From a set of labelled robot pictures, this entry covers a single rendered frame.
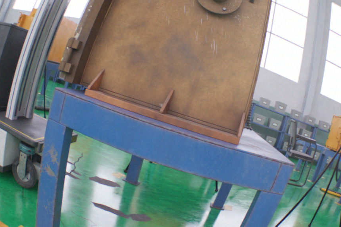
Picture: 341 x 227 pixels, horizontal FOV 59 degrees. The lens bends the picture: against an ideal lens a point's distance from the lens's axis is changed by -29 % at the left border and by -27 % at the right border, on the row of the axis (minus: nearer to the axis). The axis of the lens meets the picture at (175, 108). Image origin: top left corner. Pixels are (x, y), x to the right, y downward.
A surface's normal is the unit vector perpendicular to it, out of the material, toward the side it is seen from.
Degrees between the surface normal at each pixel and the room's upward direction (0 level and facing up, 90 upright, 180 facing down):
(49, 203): 90
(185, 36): 90
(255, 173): 90
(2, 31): 90
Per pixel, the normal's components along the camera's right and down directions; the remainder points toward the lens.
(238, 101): -0.11, 0.00
